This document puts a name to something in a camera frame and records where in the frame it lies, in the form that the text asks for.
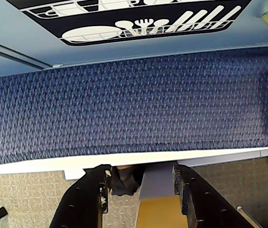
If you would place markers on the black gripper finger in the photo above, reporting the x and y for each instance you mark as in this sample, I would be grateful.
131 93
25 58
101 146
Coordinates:
203 199
81 202

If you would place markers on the blue-gray toy kitchen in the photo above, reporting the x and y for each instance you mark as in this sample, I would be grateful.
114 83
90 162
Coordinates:
17 28

